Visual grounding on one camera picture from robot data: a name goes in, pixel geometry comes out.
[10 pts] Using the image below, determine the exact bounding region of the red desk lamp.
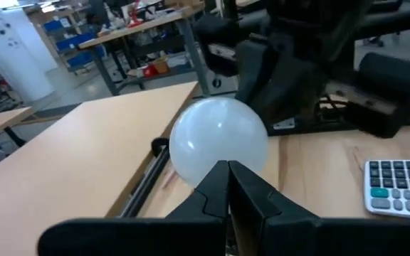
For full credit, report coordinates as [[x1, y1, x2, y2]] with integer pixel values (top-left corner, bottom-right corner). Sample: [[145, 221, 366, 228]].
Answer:
[[125, 0, 146, 28]]

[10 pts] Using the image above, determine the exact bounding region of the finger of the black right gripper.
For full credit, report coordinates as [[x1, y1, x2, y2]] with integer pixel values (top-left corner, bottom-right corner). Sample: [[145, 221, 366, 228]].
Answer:
[[235, 40, 281, 122], [261, 44, 325, 126]]

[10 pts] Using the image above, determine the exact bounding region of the grey desk calculator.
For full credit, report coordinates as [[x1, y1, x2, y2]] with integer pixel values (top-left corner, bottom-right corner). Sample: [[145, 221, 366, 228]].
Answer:
[[363, 159, 410, 220]]

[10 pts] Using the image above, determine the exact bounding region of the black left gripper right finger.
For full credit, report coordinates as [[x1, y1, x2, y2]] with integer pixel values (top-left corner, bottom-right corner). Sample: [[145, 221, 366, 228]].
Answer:
[[228, 160, 410, 256]]

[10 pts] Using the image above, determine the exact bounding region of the red container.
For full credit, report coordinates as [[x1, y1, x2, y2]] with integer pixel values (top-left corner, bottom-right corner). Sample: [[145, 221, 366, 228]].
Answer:
[[142, 64, 158, 79]]

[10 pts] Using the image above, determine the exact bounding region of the cluttered background workbench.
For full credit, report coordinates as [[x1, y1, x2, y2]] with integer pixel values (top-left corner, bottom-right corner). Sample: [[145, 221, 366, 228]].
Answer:
[[78, 0, 213, 97]]

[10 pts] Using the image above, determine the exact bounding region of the orange container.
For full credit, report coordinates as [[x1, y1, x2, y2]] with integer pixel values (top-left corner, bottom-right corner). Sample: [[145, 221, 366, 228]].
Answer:
[[153, 58, 171, 75]]

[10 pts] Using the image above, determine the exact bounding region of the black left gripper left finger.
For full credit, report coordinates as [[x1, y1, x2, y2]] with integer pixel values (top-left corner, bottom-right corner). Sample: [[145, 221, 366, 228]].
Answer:
[[37, 159, 231, 256]]

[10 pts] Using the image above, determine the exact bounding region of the white frosted lightbulb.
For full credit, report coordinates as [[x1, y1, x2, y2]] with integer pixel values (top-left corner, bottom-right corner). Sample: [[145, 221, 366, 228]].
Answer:
[[168, 96, 270, 188]]

